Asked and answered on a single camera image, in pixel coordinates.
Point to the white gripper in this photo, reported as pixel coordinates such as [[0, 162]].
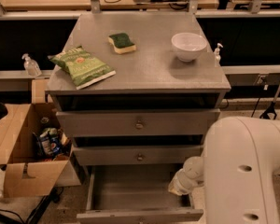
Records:
[[184, 180]]

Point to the grey bottom drawer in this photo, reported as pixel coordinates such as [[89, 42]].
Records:
[[136, 194]]

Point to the grey drawer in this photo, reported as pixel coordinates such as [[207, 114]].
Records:
[[136, 194], [138, 123], [135, 154]]

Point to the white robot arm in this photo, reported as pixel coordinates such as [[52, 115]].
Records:
[[240, 157]]

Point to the grey middle drawer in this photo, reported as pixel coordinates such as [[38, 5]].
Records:
[[135, 154]]

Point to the grey top drawer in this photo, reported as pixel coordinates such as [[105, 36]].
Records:
[[138, 123]]

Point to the grey drawer cabinet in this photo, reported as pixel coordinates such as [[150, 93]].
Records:
[[150, 78]]

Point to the open cardboard box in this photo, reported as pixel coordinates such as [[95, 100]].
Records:
[[22, 173]]

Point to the black tripod stand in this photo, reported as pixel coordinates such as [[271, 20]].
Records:
[[270, 113]]

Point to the snack packets in box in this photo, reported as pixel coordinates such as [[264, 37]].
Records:
[[50, 143]]

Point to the white pump bottle right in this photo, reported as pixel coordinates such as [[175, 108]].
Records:
[[217, 52]]

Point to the white bowl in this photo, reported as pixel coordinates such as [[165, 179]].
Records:
[[188, 46]]

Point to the green chip bag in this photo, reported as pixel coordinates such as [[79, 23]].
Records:
[[83, 68]]

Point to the green yellow sponge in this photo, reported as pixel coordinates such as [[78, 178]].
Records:
[[121, 43]]

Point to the clear sanitizer bottle left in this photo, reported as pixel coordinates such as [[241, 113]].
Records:
[[31, 66]]

